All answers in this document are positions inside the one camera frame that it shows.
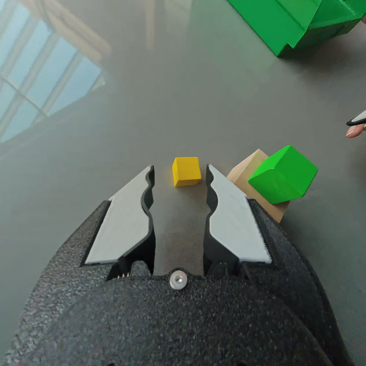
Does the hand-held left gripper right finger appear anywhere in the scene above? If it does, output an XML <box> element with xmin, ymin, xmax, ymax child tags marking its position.
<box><xmin>204</xmin><ymin>164</ymin><xmax>272</xmax><ymax>276</ymax></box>

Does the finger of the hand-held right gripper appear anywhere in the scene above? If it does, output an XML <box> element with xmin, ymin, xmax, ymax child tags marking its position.
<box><xmin>346</xmin><ymin>110</ymin><xmax>366</xmax><ymax>127</ymax></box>

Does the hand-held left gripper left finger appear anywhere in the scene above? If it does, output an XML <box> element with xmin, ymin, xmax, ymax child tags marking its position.
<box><xmin>83</xmin><ymin>165</ymin><xmax>156</xmax><ymax>282</ymax></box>

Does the large plain wooden cube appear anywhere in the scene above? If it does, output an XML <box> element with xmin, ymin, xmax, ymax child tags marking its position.
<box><xmin>227</xmin><ymin>149</ymin><xmax>291</xmax><ymax>223</ymax></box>

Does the green wooden cube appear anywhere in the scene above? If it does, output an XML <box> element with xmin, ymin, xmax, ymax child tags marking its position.
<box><xmin>248</xmin><ymin>145</ymin><xmax>318</xmax><ymax>205</ymax></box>

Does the yellow wooden cube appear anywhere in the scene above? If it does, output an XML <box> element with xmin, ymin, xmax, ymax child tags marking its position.
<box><xmin>172</xmin><ymin>157</ymin><xmax>202</xmax><ymax>188</ymax></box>

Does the green plastic bin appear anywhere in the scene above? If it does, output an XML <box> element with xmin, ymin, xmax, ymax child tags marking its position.
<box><xmin>227</xmin><ymin>0</ymin><xmax>366</xmax><ymax>58</ymax></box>

